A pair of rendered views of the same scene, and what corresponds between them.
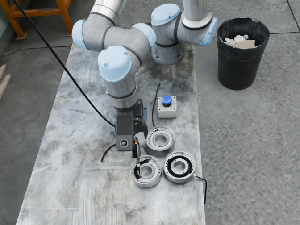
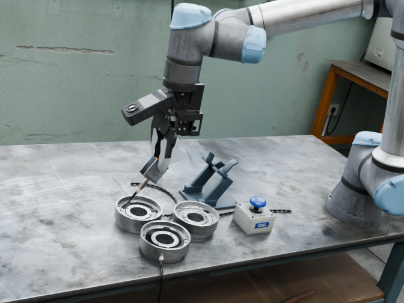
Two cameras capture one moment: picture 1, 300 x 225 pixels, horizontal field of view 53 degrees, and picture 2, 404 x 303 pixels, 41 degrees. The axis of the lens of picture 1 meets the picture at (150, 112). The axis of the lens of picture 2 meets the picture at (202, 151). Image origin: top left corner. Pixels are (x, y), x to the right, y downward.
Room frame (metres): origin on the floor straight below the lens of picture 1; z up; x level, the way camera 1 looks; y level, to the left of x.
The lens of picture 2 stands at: (-0.16, -0.77, 1.46)
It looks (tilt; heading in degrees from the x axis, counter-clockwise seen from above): 24 degrees down; 46
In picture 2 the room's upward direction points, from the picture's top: 12 degrees clockwise
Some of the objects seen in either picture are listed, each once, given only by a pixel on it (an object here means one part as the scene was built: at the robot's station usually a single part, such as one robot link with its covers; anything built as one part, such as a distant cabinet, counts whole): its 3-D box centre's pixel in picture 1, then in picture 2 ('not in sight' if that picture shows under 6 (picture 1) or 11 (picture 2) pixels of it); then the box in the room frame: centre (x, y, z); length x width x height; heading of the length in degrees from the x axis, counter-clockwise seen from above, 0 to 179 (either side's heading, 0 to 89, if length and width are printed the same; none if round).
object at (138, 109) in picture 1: (128, 110); (178, 107); (0.54, 0.06, 1.07); 0.09 x 0.08 x 0.12; 170
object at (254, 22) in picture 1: (239, 56); not in sight; (1.55, -0.70, 0.21); 0.34 x 0.34 x 0.43
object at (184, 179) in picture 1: (179, 167); (164, 242); (0.46, -0.06, 0.82); 0.10 x 0.10 x 0.04
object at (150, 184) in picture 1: (146, 172); (137, 214); (0.47, 0.05, 0.82); 0.10 x 0.10 x 0.04
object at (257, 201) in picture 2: (166, 102); (256, 208); (0.72, -0.07, 0.85); 0.04 x 0.04 x 0.05
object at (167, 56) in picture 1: (167, 45); (358, 196); (1.05, -0.13, 0.85); 0.15 x 0.15 x 0.10
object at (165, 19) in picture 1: (167, 23); (373, 159); (1.05, -0.14, 0.97); 0.13 x 0.12 x 0.14; 56
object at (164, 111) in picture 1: (167, 106); (255, 216); (0.73, -0.07, 0.82); 0.08 x 0.07 x 0.05; 169
